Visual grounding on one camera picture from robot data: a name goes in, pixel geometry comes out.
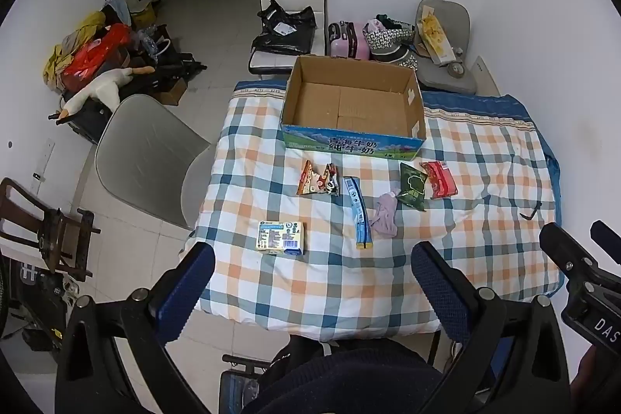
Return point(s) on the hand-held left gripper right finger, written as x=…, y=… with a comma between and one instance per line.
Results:
x=436, y=292

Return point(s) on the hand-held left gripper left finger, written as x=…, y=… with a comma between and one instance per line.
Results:
x=187, y=292

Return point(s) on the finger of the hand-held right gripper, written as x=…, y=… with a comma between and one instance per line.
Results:
x=567, y=249
x=606, y=234

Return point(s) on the green snack packet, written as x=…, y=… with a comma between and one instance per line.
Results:
x=412, y=188

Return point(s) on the small white milk carton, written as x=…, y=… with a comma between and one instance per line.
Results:
x=280, y=237

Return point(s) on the long blue packet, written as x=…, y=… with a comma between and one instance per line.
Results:
x=358, y=210

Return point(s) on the red snack packet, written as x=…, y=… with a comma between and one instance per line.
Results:
x=439, y=179

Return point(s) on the orange snack packet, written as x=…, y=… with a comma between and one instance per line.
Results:
x=309, y=179

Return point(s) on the checked blanket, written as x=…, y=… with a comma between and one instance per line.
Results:
x=291, y=288

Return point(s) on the person's dark clothing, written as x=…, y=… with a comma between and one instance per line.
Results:
x=349, y=385

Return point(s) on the grey shell chair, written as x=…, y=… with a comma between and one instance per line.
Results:
x=145, y=157

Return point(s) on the dark wooden chair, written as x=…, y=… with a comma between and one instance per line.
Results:
x=46, y=225

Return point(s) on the white board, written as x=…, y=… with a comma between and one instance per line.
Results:
x=485, y=77

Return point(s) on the black luggage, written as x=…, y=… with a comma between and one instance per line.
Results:
x=87, y=118

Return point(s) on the small brown cardboard box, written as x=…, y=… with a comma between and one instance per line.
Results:
x=172, y=91

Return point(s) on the tape roll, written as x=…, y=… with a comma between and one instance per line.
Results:
x=456, y=70

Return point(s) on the grey padded chair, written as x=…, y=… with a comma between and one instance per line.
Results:
x=446, y=74

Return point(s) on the white goose plush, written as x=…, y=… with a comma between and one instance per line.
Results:
x=104, y=89

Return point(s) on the yellow snack bag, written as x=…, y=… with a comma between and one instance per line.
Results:
x=434, y=38

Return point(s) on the patterned tote bag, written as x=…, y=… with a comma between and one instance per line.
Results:
x=390, y=43

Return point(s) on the red plastic bag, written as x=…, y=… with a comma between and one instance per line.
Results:
x=94, y=52

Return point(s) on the pink suitcase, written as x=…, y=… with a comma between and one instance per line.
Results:
x=347, y=40

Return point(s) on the yellow cloth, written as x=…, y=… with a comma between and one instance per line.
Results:
x=73, y=43

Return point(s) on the black plastic bag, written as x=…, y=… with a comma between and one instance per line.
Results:
x=284, y=31

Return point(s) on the yellow storage box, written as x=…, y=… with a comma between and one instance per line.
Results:
x=144, y=11

